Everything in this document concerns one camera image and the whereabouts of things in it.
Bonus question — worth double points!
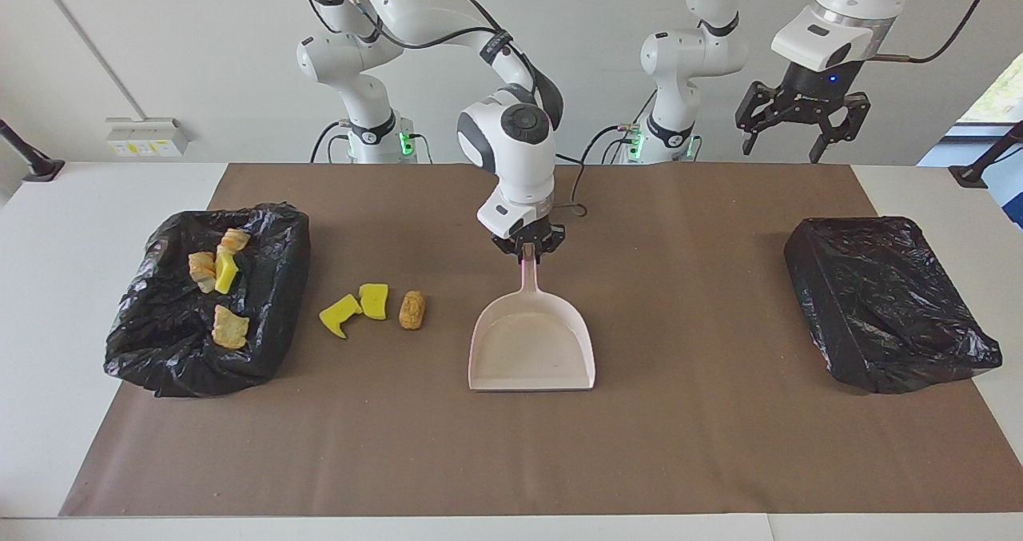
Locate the pale green toy dumpling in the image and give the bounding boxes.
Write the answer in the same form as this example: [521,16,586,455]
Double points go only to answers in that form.
[188,252,218,294]
[212,304,250,350]

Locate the black bin with smooth bag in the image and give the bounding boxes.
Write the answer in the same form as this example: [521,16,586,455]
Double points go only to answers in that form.
[783,217,1003,396]

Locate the brown paper table mat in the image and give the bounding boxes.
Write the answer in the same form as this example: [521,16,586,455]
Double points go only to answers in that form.
[60,163,1023,518]

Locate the squarish yellow sponge piece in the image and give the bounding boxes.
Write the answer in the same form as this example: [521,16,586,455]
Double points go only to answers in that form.
[358,284,389,320]

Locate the window with dark frame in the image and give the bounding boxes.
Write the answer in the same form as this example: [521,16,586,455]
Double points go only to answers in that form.
[956,52,1023,138]

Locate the brown cork nugget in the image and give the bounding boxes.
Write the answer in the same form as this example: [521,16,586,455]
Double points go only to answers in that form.
[399,290,427,331]

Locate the white wall socket box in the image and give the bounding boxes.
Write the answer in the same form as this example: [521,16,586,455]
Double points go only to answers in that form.
[105,117,192,159]

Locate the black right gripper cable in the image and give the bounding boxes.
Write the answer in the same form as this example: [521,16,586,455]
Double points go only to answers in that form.
[304,0,590,219]

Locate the black bin with crumpled bag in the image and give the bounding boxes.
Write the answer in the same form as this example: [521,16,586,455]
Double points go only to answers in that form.
[104,202,312,399]

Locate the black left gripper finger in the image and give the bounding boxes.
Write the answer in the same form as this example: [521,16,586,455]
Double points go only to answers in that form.
[810,93,872,164]
[737,82,789,155]

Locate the curved yellow sponge piece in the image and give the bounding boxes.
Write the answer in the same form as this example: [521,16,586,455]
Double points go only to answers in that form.
[214,252,241,296]

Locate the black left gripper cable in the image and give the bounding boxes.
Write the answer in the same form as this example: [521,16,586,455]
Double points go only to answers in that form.
[679,0,1001,64]

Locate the beige plastic dustpan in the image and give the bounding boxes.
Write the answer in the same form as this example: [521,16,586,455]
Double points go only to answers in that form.
[468,245,597,392]

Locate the notched yellow sponge piece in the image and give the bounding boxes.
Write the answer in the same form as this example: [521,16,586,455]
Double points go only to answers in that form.
[319,294,363,340]

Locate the white wall conduit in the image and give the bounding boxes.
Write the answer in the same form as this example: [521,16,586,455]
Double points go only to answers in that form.
[29,0,146,120]

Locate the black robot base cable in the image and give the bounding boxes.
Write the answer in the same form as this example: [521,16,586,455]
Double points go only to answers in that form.
[310,120,353,165]
[579,123,640,165]

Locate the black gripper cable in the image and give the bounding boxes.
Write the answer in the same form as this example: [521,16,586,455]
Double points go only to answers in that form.
[304,0,590,219]
[679,0,1001,64]

